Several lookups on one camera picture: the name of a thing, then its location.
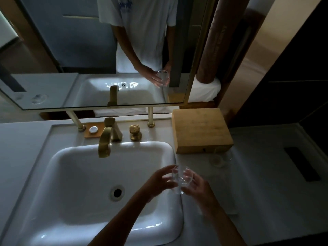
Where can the wooden box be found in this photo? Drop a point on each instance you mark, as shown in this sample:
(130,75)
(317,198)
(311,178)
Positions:
(202,128)

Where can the orange soap dish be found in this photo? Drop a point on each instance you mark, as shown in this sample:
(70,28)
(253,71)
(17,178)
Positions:
(101,133)

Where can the gold faucet spout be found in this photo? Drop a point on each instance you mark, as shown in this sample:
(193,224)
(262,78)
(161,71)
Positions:
(105,140)

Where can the white wrapped round soap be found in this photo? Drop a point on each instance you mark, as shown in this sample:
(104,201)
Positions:
(93,129)

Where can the white folded towel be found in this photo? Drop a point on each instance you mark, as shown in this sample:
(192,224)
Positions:
(225,192)

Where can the metal sink drain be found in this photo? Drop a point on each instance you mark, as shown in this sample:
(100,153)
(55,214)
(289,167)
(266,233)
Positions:
(117,193)

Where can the person's right forearm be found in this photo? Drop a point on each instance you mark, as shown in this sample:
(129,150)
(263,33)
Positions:
(225,228)

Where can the person's left forearm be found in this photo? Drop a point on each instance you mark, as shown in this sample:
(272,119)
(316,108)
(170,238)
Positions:
(120,222)

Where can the person's right hand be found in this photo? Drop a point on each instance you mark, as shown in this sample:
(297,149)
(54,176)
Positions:
(202,194)

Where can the person's left hand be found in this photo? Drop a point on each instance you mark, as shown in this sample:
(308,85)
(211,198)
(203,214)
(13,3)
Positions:
(156,183)

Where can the white ceramic sink basin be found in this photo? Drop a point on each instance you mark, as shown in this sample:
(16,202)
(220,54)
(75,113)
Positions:
(77,181)

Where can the clear drinking glass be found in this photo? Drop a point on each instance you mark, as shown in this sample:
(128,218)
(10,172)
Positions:
(180,178)
(217,160)

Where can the gold mirror support post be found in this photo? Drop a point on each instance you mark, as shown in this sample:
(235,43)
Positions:
(151,116)
(75,120)

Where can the gold framed mirror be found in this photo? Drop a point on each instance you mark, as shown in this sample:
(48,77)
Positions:
(51,48)

